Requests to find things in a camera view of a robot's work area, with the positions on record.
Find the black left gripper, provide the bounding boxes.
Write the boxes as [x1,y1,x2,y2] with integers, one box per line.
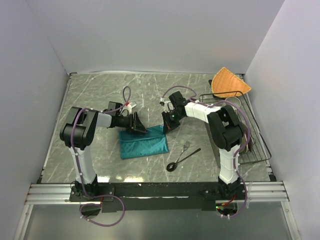
[116,112,148,136]

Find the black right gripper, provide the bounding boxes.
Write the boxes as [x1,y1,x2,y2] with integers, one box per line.
[162,110,184,135]

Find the teal satin napkin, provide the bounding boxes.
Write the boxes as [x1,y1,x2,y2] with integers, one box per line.
[118,125,169,159]

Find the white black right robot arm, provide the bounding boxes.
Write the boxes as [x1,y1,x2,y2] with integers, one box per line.
[159,91,245,200]

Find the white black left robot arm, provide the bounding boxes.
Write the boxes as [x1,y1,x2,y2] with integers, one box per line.
[59,101,148,201]

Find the silver fork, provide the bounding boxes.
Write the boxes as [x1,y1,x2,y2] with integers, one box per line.
[175,140,191,163]

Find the black spoon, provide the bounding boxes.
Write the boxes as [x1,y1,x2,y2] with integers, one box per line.
[166,148,202,172]

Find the orange woven fan basket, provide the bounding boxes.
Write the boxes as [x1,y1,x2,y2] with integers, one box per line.
[211,67,252,98]

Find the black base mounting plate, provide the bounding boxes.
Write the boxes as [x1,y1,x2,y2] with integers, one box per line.
[69,182,246,213]

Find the dark brown plate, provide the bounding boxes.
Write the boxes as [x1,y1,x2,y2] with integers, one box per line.
[242,130,253,153]

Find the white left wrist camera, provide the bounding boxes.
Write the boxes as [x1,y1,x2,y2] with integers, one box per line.
[120,102,137,117]

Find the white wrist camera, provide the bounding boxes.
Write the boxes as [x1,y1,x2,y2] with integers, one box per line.
[159,97,171,112]
[120,102,137,117]

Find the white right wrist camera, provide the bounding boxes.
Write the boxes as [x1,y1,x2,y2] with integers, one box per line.
[159,97,171,112]

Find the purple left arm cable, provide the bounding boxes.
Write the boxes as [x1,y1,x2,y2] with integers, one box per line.
[70,86,126,228]

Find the black wire dish rack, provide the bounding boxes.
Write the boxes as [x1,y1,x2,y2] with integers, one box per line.
[199,93,272,167]

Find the aluminium rail frame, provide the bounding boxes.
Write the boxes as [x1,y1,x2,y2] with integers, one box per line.
[13,181,301,240]

